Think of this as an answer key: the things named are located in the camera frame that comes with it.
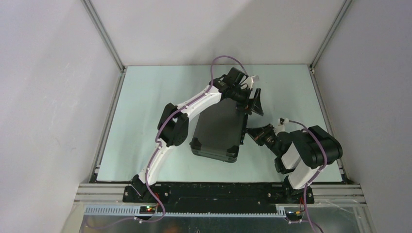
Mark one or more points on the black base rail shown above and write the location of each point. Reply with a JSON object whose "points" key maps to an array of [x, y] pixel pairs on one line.
{"points": [[218, 197]]}

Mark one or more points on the left aluminium frame post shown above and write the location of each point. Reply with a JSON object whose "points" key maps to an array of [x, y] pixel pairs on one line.
{"points": [[103, 33]]}

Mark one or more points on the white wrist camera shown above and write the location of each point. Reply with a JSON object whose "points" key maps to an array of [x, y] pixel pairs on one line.
{"points": [[251, 80], [281, 123]]}

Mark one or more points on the right aluminium frame post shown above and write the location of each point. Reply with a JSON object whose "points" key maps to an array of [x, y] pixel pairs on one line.
{"points": [[330, 33]]}

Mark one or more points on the grey cable duct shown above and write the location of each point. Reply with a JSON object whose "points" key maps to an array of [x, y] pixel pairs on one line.
{"points": [[137, 210]]}

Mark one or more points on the aluminium frame post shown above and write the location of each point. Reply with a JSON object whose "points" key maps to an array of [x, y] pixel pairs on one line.
{"points": [[330, 33], [103, 33]]}

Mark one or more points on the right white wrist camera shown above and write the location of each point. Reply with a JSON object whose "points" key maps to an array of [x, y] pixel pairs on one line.
{"points": [[281, 123]]}

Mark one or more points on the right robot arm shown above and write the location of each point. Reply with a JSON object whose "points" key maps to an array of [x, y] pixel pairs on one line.
{"points": [[300, 154]]}

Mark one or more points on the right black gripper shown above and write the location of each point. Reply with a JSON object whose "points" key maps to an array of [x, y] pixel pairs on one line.
{"points": [[258, 133]]}

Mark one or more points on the black poker case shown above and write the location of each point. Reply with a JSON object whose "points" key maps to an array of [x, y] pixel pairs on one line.
{"points": [[219, 132]]}

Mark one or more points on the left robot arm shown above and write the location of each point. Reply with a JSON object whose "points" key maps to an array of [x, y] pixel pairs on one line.
{"points": [[173, 125]]}

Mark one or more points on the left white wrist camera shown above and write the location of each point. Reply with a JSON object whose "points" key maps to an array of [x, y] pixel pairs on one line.
{"points": [[251, 80]]}

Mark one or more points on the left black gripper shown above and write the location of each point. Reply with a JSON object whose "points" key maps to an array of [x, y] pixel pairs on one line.
{"points": [[245, 104]]}

